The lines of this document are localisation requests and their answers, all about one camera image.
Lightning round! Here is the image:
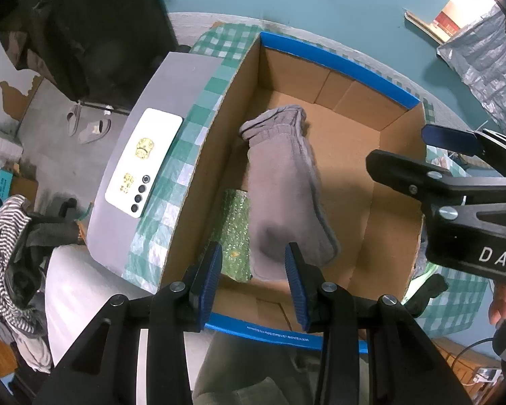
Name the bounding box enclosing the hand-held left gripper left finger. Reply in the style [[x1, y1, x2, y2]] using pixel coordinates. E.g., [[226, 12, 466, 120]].
[[34, 241, 224, 405]]

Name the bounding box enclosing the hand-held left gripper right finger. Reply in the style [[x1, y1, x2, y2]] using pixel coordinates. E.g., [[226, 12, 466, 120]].
[[284, 242, 475, 405]]

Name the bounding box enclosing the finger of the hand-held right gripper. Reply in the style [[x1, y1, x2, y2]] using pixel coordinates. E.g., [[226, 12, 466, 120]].
[[421, 124, 506, 178], [365, 149, 506, 210]]

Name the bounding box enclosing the cardboard box with blue outside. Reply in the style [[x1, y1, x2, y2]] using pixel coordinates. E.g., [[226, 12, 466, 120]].
[[154, 31, 426, 355]]

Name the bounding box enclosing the grey sock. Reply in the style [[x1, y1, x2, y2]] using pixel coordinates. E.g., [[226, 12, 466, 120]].
[[238, 105, 342, 281]]

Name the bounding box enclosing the person's right hand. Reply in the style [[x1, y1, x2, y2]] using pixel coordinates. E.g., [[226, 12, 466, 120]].
[[489, 282, 506, 325]]

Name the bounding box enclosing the green glitter sheet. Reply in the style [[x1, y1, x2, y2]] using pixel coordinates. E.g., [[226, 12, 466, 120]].
[[211, 189, 254, 281]]

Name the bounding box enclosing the silver tarp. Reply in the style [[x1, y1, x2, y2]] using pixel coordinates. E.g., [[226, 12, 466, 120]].
[[436, 6, 506, 136]]

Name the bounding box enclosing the large-check green plastic tablecloth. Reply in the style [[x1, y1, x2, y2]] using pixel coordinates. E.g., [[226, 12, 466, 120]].
[[122, 65, 496, 342]]

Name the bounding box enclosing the wooden board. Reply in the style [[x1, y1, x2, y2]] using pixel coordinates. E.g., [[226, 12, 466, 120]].
[[405, 8, 448, 45]]

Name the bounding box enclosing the white round stool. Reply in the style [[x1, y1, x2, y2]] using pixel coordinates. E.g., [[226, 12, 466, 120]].
[[46, 245, 161, 368]]

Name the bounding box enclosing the dark grey cloth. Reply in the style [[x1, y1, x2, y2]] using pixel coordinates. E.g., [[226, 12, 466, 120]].
[[25, 219, 81, 254]]

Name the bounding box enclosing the white smartphone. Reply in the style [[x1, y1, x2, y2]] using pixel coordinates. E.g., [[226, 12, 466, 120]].
[[105, 107, 183, 219]]

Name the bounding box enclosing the grey cloth pile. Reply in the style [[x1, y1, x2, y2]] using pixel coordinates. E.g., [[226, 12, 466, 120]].
[[0, 316, 52, 373]]

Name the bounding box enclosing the grey slipper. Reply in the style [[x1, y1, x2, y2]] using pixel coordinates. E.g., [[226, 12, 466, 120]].
[[78, 119, 111, 145], [65, 103, 83, 137]]

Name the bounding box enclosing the striped cloth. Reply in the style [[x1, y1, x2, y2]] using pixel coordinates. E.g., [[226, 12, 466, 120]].
[[0, 196, 47, 338]]

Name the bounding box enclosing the grey flat board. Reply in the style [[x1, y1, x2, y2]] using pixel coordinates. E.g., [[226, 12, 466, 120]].
[[86, 52, 224, 292]]

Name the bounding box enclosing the teal box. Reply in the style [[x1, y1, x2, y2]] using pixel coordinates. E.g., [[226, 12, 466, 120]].
[[0, 169, 13, 207]]

